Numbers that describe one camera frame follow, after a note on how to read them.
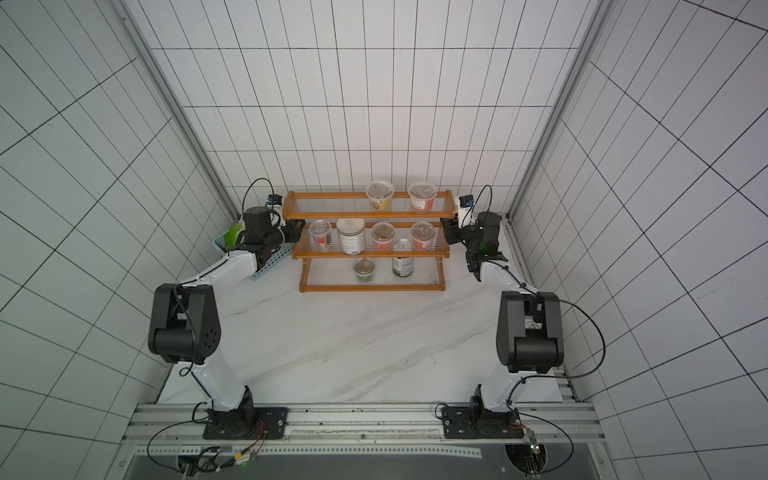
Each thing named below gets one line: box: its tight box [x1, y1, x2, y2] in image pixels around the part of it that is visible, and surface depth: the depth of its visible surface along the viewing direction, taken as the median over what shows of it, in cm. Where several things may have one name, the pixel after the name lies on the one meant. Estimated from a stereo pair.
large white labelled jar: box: [336, 217, 366, 256], surface depth 85 cm
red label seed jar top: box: [408, 182, 438, 213], surface depth 81 cm
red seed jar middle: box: [371, 222, 396, 251], surface depth 89 cm
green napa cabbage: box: [224, 221, 246, 251], surface depth 103 cm
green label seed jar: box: [354, 258, 375, 283], surface depth 97 cm
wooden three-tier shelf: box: [282, 189, 457, 293], surface depth 92 cm
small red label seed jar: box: [309, 219, 332, 246], surface depth 90 cm
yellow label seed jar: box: [366, 181, 395, 212], surface depth 81 cm
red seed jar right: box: [411, 220, 436, 251], surface depth 89 cm
